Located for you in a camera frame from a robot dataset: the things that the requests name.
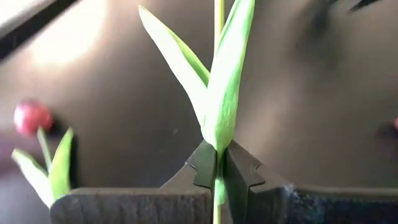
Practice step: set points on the yellow tulip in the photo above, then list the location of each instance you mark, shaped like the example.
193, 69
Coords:
220, 109

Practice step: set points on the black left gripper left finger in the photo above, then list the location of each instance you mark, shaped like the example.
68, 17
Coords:
202, 168

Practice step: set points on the red tulip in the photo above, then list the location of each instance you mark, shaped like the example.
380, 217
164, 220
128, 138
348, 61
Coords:
31, 116

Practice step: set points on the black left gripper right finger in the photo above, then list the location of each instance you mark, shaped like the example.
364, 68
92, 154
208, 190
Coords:
239, 174

